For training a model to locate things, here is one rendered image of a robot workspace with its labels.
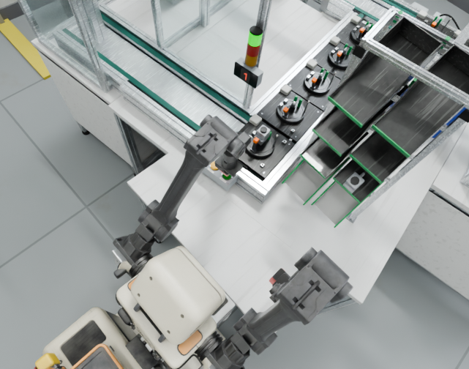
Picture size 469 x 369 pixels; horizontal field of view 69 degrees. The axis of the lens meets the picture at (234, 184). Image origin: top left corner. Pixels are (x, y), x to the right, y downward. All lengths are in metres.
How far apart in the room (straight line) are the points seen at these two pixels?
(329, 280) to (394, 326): 1.91
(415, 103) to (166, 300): 0.86
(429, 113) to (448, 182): 0.93
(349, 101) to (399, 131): 0.16
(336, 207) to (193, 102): 0.86
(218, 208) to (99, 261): 1.13
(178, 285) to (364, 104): 0.72
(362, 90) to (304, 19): 1.39
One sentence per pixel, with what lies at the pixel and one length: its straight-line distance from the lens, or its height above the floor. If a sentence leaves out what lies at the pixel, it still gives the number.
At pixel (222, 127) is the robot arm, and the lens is 0.86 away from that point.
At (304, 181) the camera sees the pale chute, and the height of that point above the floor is 1.03.
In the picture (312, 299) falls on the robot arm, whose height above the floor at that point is 1.61.
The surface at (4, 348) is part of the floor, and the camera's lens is 2.53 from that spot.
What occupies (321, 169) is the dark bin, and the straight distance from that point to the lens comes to 1.31.
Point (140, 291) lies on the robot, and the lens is 0.97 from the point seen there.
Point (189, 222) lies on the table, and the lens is 1.50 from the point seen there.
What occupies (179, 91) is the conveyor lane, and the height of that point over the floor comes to 0.92.
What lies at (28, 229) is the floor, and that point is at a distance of 2.66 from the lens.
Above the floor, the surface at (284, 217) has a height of 0.86.
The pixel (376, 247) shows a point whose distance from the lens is 1.66.
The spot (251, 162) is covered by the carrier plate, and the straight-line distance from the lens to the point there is 1.52.
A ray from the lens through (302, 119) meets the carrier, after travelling 1.70.
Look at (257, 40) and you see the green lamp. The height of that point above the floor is 1.39.
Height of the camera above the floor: 2.27
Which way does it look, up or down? 63 degrees down
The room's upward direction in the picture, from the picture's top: 11 degrees clockwise
